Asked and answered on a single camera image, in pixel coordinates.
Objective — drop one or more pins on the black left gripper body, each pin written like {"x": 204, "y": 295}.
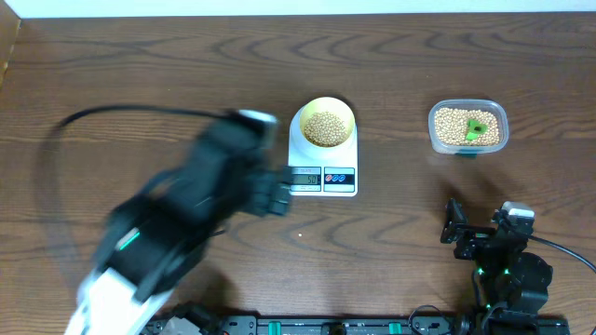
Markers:
{"x": 241, "y": 186}

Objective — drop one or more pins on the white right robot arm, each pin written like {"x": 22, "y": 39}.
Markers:
{"x": 510, "y": 284}

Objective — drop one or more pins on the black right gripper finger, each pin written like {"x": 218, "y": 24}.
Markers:
{"x": 455, "y": 213}
{"x": 452, "y": 232}

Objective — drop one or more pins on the green plastic measuring scoop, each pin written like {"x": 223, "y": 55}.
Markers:
{"x": 475, "y": 129}

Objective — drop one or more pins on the yellow plastic bowl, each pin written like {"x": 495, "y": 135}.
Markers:
{"x": 328, "y": 104}

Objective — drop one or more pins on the white digital kitchen scale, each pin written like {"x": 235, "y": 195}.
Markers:
{"x": 318, "y": 171}

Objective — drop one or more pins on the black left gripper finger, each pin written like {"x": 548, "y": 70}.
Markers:
{"x": 262, "y": 189}
{"x": 281, "y": 195}

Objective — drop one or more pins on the clear container of soybeans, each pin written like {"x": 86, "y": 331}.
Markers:
{"x": 447, "y": 125}

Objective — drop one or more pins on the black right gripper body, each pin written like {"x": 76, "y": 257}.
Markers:
{"x": 473, "y": 247}

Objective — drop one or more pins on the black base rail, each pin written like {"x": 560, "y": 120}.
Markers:
{"x": 197, "y": 320}

